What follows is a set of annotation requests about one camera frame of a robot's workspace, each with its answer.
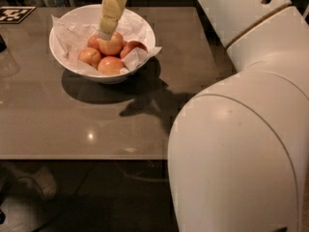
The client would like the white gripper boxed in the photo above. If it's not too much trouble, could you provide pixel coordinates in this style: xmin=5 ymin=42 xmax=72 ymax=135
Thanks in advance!
xmin=98 ymin=0 xmax=126 ymax=41

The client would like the red yellow apple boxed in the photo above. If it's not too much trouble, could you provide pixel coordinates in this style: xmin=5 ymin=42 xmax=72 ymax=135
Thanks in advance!
xmin=98 ymin=32 xmax=124 ymax=55

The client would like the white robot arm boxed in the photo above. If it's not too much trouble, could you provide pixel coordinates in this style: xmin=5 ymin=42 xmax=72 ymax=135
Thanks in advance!
xmin=168 ymin=0 xmax=309 ymax=232

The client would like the back red apple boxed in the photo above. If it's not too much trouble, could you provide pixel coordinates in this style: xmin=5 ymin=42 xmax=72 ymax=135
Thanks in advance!
xmin=87 ymin=34 xmax=100 ymax=50

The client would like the right red apple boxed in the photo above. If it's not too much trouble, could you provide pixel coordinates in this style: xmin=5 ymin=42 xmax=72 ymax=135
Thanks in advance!
xmin=120 ymin=41 xmax=148 ymax=59

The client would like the left red apple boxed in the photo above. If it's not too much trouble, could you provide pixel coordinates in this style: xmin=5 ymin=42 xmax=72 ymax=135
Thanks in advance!
xmin=78 ymin=47 xmax=101 ymax=69

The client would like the front red apple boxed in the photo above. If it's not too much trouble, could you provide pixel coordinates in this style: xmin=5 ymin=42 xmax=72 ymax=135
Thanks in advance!
xmin=98 ymin=56 xmax=125 ymax=75

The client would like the white crumpled paper liner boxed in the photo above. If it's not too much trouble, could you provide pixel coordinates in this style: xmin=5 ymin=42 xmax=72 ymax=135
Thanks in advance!
xmin=51 ymin=8 xmax=162 ymax=76

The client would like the black white marker tag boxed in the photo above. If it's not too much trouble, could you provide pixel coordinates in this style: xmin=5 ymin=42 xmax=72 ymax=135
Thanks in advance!
xmin=0 ymin=6 xmax=36 ymax=24

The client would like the dark object at left edge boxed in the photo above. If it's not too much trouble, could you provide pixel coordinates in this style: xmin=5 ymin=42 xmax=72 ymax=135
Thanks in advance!
xmin=0 ymin=35 xmax=7 ymax=52

